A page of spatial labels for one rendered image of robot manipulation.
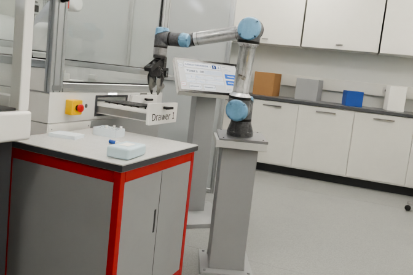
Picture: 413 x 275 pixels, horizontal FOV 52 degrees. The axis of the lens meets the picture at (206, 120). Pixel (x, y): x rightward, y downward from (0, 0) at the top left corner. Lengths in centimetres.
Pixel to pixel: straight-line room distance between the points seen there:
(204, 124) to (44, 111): 143
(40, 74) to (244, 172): 116
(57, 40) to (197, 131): 146
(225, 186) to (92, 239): 93
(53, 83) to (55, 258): 78
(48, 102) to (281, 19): 385
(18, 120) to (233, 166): 120
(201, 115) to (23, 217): 167
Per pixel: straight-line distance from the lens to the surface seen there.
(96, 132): 206
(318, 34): 536
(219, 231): 244
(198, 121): 315
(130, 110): 219
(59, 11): 207
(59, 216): 176
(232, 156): 232
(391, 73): 570
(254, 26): 216
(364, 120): 499
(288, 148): 505
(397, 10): 542
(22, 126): 162
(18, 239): 195
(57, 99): 209
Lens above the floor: 111
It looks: 7 degrees down
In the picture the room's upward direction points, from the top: 6 degrees clockwise
